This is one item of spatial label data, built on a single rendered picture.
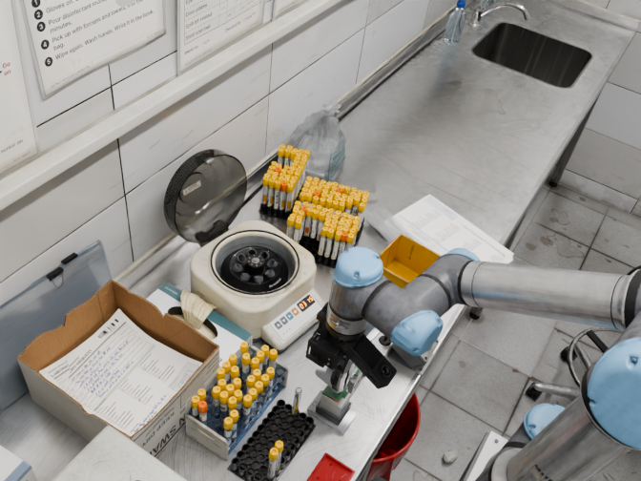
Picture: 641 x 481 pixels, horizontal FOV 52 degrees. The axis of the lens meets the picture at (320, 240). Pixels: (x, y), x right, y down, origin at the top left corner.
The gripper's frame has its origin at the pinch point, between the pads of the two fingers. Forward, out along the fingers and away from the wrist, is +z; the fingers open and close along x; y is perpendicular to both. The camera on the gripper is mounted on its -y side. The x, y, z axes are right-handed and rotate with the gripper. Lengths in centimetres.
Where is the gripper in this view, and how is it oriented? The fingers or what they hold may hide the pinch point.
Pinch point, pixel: (341, 388)
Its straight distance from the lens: 130.8
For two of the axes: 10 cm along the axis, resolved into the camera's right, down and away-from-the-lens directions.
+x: -5.3, 5.5, -6.5
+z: -1.1, 7.1, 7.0
